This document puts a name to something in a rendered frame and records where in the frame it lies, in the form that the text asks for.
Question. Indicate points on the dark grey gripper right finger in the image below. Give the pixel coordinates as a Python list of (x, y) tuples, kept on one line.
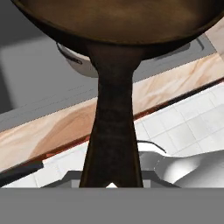
[(151, 180)]

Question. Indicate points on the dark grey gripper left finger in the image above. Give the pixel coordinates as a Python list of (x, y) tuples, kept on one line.
[(71, 179)]

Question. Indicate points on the dark brown frying pan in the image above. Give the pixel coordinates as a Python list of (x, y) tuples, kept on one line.
[(113, 116)]

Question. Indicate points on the white pot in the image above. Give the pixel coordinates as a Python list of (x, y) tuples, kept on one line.
[(85, 66)]

